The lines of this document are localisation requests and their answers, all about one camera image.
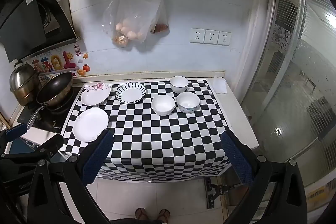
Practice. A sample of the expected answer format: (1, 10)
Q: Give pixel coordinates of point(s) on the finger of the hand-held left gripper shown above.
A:
(15, 132)
(51, 142)

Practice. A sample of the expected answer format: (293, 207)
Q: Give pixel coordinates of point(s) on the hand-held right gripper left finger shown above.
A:
(97, 155)

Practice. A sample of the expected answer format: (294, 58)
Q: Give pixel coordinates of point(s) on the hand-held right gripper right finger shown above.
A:
(236, 158)

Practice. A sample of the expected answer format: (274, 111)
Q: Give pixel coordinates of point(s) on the plain white plate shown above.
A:
(90, 124)

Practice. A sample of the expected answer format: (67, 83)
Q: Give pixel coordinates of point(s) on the floral white plate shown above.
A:
(94, 96)

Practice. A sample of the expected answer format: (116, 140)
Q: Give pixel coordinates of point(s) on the blue striped white plate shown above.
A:
(130, 93)

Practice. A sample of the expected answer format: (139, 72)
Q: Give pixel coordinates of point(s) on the black induction cooktop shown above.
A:
(56, 117)

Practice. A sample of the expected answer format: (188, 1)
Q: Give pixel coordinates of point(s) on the black metal stand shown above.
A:
(212, 195)

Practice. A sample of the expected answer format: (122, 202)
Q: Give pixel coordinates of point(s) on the steel pot with lid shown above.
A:
(22, 82)

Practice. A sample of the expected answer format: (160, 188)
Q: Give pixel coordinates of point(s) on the black white checkered tablecloth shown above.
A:
(147, 140)

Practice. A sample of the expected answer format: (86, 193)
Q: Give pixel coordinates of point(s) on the dark frying pan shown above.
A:
(53, 88)

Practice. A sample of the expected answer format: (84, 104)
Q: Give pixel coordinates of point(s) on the person's left sandalled foot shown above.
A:
(141, 214)

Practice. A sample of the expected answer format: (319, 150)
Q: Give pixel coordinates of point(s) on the person's sandalled foot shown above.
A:
(141, 214)
(164, 214)

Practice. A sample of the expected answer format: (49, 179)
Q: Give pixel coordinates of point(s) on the white crumpled tissue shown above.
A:
(219, 85)

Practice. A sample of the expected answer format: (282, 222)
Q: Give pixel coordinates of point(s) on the plain white bowl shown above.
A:
(163, 105)

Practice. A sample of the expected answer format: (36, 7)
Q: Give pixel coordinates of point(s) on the person's right sandalled foot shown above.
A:
(164, 214)

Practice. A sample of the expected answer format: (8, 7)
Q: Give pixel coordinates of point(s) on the white bowl with dark rim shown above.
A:
(179, 83)

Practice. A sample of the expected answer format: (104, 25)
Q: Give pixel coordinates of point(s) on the frosted glass sliding door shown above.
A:
(294, 82)

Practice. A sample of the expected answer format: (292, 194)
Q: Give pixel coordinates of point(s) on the black range hood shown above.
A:
(23, 22)

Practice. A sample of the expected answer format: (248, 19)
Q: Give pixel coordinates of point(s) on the clear plastic bag of eggs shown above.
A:
(131, 16)

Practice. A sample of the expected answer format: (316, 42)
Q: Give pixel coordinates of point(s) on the clear bag with red contents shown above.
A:
(160, 26)

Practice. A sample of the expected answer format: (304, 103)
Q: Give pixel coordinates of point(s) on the colourful wall stickers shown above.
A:
(56, 61)

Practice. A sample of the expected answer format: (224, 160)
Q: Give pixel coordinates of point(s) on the white wall socket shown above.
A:
(211, 37)
(197, 35)
(224, 38)

